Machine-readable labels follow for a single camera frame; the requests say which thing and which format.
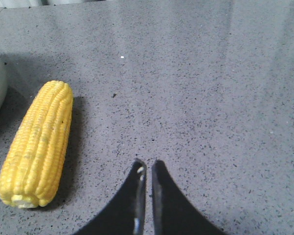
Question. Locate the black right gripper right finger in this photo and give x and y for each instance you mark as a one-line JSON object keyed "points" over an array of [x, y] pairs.
{"points": [[173, 214]]}

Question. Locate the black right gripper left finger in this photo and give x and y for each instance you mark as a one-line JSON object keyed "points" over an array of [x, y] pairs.
{"points": [[125, 213]]}

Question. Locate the yellow corn cob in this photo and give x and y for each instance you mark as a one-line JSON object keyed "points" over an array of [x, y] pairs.
{"points": [[31, 173]]}

